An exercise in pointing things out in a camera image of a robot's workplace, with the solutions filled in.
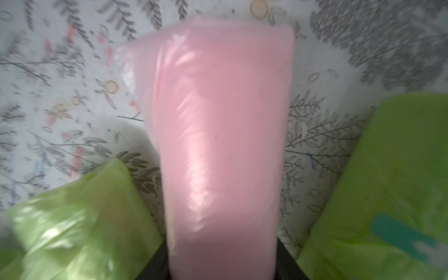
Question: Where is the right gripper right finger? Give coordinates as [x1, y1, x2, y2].
[274, 238, 309, 280]

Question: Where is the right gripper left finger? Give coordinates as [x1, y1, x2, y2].
[135, 239, 172, 280]

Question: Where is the pink trash bag roll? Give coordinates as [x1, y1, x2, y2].
[114, 16, 295, 280]

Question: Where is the green trash bag roll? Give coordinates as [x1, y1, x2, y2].
[7, 159, 162, 280]
[297, 93, 448, 280]

